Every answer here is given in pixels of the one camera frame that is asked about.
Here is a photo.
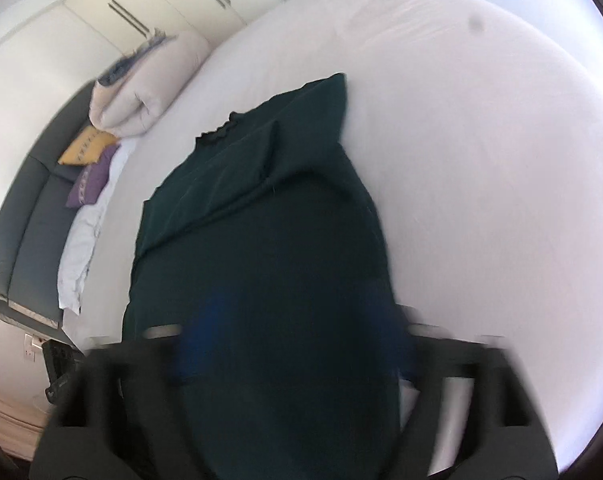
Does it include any purple pillow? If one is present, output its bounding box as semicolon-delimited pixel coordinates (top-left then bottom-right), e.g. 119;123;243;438
64;145;121;209

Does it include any white bed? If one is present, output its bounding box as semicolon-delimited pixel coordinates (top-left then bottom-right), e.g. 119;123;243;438
56;0;603;476

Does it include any dark green garment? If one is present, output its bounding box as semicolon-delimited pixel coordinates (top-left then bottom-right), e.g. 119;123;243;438
121;72;417;480

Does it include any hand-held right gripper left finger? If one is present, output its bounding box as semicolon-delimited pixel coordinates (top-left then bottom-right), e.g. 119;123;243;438
28;327;204;480

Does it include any blue patterned cloth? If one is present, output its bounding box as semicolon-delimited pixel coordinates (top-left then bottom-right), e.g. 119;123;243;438
98;30;169;86

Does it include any white pillow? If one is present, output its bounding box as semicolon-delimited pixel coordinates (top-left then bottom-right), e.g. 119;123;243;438
57;199;104;316
104;139;138;201

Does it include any beige folded duvet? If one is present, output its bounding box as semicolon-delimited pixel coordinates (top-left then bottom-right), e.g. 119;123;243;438
90;30;212;138

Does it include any grey upholstered headboard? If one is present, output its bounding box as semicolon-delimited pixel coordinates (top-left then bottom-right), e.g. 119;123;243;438
0;80;97;333

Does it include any black device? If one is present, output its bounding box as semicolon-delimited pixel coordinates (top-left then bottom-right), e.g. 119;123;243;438
44;340;79;403

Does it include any yellow pillow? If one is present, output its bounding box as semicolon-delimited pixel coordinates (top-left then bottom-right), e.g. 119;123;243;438
58;127;119;167

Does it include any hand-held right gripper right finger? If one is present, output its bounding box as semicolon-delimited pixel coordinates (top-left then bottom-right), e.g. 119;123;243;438
397;306;559;480

